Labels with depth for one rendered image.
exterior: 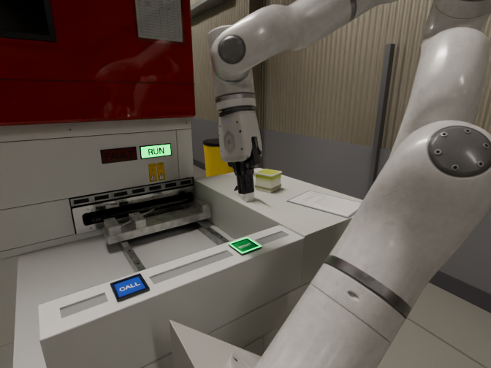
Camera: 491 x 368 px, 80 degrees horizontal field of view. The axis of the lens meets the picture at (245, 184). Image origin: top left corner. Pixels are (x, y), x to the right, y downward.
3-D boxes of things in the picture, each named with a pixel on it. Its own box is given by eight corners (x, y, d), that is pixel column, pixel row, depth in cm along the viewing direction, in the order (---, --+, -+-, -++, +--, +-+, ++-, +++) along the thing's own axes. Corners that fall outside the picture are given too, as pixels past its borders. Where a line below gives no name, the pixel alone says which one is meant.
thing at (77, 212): (76, 233, 101) (71, 207, 98) (193, 206, 125) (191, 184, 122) (77, 234, 99) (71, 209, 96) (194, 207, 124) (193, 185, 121)
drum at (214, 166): (247, 198, 383) (247, 142, 361) (215, 205, 359) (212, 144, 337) (229, 189, 421) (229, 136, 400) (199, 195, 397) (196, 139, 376)
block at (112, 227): (104, 227, 97) (103, 218, 96) (115, 224, 99) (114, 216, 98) (109, 236, 91) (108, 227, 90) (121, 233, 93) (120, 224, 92)
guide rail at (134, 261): (112, 235, 105) (110, 227, 104) (118, 234, 106) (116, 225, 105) (162, 317, 66) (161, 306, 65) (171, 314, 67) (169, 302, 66)
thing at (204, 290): (52, 369, 54) (36, 304, 50) (278, 269, 85) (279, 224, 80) (55, 412, 46) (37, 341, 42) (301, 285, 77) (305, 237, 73)
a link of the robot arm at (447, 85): (379, 203, 39) (363, 229, 54) (485, 231, 35) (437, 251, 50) (444, -53, 52) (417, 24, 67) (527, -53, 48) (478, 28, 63)
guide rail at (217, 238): (182, 217, 120) (181, 210, 119) (186, 216, 121) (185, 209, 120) (257, 276, 81) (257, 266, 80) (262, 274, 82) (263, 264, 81)
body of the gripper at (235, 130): (209, 112, 64) (215, 163, 65) (234, 103, 55) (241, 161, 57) (237, 111, 68) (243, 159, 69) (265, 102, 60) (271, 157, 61)
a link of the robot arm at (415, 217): (394, 316, 44) (470, 189, 47) (440, 327, 27) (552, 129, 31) (323, 266, 48) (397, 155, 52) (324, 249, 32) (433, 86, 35)
